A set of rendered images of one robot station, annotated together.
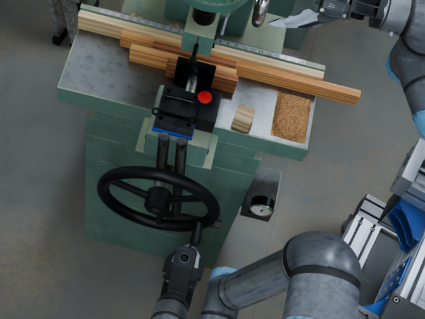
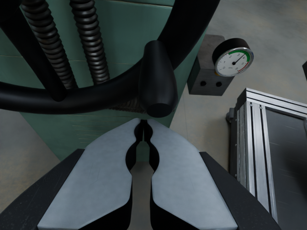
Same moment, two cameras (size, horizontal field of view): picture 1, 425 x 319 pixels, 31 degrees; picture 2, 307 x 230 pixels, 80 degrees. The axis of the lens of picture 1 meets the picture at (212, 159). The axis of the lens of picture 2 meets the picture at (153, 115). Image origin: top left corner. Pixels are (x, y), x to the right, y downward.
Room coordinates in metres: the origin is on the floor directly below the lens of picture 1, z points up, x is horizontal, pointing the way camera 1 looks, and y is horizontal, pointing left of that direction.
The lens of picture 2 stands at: (0.61, -0.01, 0.85)
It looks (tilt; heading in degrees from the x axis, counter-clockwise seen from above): 55 degrees down; 353
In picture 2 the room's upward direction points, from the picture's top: 12 degrees clockwise
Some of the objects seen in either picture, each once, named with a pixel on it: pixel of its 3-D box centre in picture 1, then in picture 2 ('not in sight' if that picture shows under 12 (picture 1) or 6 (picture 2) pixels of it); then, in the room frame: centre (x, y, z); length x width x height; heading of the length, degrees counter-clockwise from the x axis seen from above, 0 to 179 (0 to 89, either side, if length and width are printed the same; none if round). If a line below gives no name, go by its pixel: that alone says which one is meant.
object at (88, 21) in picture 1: (200, 49); not in sight; (1.09, 0.11, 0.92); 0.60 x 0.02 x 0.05; 95
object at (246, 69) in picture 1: (240, 68); not in sight; (1.08, 0.01, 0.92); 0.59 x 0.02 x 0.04; 95
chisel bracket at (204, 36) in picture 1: (203, 23); not in sight; (1.09, 0.12, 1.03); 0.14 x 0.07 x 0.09; 5
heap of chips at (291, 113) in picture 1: (292, 114); not in sight; (1.01, -0.15, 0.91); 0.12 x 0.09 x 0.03; 5
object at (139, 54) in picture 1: (182, 64); not in sight; (1.04, 0.14, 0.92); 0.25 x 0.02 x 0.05; 95
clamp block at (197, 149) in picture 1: (181, 125); not in sight; (0.88, 0.09, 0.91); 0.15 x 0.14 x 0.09; 95
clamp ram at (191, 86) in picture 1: (191, 85); not in sight; (0.97, 0.10, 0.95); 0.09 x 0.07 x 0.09; 95
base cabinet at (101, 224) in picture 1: (178, 130); (109, 60); (1.19, 0.13, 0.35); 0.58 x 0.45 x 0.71; 5
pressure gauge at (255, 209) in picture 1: (262, 206); (228, 60); (0.89, -0.16, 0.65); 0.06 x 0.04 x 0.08; 95
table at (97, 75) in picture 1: (186, 105); not in sight; (0.97, 0.10, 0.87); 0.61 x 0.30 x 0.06; 95
